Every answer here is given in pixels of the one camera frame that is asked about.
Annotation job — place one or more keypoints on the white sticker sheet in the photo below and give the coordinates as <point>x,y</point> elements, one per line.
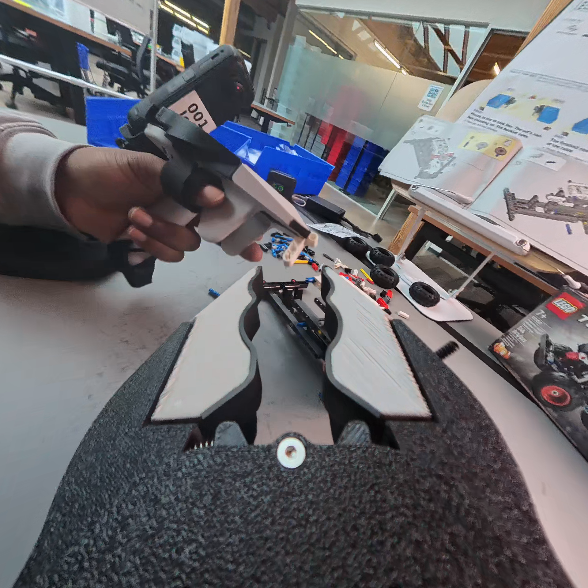
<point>333,229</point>

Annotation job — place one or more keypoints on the printed task sheet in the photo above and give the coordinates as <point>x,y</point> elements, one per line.
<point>542,82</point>

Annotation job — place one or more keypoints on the wooden background table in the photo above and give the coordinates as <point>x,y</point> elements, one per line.
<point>273,112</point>

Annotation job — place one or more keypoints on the white black toy truck chassis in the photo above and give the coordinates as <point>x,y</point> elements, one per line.
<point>298,312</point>

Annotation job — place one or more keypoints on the pile of red white parts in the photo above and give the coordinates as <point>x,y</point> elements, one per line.
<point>358,280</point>

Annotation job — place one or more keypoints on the black toy tyre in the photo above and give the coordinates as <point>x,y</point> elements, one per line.
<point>382,256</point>
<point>424,294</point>
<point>385,276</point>
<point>356,246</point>

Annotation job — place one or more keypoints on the person's left hand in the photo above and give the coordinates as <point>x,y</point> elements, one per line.
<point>110,193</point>

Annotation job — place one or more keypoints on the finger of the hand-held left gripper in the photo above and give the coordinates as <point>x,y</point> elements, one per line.
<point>271,202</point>

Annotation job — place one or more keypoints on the pile of blue black pins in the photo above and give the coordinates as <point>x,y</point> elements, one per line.
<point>275,243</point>

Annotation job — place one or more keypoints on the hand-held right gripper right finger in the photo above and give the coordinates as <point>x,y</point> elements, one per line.
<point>376,367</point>

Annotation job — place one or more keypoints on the black power bank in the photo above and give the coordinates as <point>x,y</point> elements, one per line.
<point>281,183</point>

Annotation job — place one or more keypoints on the white toy connector piece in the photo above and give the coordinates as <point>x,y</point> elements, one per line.
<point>296,250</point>

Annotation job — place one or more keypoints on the black adapter box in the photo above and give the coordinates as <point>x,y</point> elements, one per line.
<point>325,207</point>

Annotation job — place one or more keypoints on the small blue white notice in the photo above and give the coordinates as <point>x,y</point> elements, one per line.
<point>430,96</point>

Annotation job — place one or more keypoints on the open instruction booklet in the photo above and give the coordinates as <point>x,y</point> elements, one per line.
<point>436,156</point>

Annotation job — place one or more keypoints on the printed toy truck box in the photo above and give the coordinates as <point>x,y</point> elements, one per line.
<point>551,358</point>

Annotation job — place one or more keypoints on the black office chair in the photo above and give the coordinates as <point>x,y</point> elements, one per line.
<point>124,69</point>

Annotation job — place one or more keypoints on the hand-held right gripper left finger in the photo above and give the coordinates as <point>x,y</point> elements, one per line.
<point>206,367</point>

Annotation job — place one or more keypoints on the grey desk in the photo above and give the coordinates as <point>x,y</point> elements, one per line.
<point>69,344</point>

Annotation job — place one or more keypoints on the blue plastic bin with tag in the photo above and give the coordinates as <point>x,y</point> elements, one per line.
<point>105,124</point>

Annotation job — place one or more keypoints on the shelf of coloured bins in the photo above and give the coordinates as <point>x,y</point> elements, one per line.
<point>353,156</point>

